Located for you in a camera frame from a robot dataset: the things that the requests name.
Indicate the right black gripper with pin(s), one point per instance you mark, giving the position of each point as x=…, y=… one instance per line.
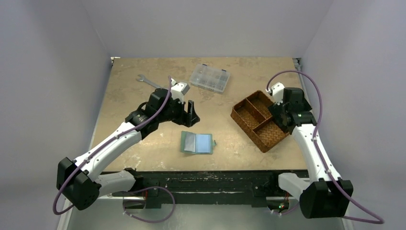
x=279, y=116

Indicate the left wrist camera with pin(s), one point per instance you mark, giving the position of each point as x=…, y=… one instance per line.
x=179, y=90

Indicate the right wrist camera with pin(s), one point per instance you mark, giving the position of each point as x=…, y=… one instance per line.
x=276, y=91

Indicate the aluminium frame rail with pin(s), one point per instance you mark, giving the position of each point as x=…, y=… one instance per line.
x=303, y=78

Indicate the silver open-end wrench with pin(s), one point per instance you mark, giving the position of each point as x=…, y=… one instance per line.
x=142, y=78

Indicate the clear plastic organizer box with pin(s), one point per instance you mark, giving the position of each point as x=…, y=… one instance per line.
x=209, y=78

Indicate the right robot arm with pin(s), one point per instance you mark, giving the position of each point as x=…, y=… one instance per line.
x=322, y=195

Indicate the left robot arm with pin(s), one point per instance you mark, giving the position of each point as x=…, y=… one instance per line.
x=81, y=180

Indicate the brown woven basket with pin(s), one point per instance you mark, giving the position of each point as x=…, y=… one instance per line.
x=253, y=117

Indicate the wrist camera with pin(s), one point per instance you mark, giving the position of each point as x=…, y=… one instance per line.
x=276, y=91
x=179, y=90

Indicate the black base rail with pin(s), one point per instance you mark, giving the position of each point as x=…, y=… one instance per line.
x=255, y=188

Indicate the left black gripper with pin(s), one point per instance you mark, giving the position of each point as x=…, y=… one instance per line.
x=185, y=118

